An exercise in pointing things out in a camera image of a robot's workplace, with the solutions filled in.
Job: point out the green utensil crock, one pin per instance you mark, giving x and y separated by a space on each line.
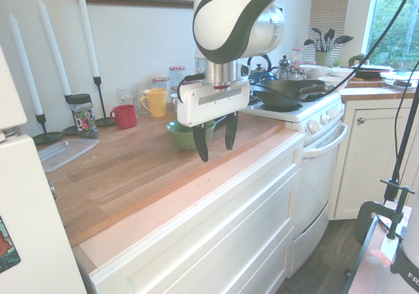
322 58

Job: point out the tall white candle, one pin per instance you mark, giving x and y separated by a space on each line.
87 32
54 48
26 68

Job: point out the white drawer cabinet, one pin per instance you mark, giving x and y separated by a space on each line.
212 228

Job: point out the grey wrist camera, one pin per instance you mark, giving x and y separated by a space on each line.
244 69

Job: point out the white cupboard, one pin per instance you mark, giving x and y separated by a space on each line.
366 163

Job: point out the black wok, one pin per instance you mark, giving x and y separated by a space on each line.
281 92

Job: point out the white kitchen stove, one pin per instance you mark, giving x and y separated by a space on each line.
317 163

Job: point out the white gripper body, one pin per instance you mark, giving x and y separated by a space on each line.
212 105

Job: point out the red ceramic mug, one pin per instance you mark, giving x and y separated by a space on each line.
126 117

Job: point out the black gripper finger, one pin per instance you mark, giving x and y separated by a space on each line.
231 132
202 143

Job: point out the yellow ceramic mug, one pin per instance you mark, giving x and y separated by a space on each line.
157 102

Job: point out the window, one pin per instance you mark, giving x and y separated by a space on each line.
396 25

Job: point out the white ceramic cup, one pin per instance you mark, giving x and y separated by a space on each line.
320 72

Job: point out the black-lidded spice jar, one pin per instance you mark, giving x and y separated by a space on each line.
83 117

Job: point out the glass french press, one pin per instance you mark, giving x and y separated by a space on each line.
285 68

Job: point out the green C-clamp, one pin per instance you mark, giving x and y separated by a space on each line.
366 215

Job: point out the large white ceramic bowl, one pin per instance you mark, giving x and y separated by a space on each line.
332 82

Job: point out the black stand pole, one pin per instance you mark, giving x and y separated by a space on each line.
404 130

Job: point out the blue kettle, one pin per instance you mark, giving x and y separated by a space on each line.
262 74

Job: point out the black candle holder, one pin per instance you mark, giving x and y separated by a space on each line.
46 137
69 130
104 121

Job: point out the red-lidded glass jar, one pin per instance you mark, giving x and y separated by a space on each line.
298 56

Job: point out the clear glass mug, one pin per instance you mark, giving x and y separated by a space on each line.
140 94

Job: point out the clear plastic container lid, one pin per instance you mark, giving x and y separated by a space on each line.
62 151

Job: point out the robot mounting table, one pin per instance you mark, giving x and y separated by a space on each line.
370 271

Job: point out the stack of plates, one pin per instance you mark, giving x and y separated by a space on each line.
401 78

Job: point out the beige window blind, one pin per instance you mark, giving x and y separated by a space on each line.
329 9

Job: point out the metal cupboard knob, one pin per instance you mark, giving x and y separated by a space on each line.
360 120

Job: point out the green ceramic bowl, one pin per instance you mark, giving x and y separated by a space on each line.
183 140

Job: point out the black cooking utensil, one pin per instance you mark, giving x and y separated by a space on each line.
309 42
316 32
343 39
329 35

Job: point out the red-checked lid glass jar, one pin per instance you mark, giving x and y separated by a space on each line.
161 84
176 76

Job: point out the clear drinking glass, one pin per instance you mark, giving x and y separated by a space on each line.
124 97

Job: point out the small green plant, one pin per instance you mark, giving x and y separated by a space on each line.
356 59

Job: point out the colourful fridge magnet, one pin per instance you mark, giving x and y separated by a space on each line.
7 246

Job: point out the white refrigerator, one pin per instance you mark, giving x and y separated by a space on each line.
29 215

